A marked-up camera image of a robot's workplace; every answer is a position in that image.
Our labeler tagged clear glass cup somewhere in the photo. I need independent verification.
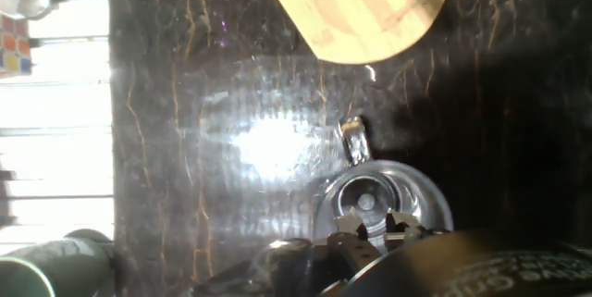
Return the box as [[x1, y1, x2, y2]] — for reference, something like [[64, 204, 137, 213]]
[[310, 116, 454, 254]]

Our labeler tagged green mug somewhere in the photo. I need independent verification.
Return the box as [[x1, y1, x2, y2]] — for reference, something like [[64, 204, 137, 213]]
[[0, 228, 117, 297]]

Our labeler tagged dark marble board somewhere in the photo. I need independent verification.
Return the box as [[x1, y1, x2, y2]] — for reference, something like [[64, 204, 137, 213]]
[[105, 0, 592, 297]]

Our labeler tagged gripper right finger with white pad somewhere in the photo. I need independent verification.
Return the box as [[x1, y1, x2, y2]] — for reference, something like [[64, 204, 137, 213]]
[[386, 213, 450, 242]]

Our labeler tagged wooden cup rack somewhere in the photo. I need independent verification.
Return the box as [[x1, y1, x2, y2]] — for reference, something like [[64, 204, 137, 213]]
[[253, 0, 489, 66]]

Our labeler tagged Rubik's cube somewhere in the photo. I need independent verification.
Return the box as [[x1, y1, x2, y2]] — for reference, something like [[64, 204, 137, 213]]
[[0, 13, 33, 76]]

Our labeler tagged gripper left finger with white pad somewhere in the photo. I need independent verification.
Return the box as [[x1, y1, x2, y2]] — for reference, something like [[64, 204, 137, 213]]
[[326, 208, 383, 268]]

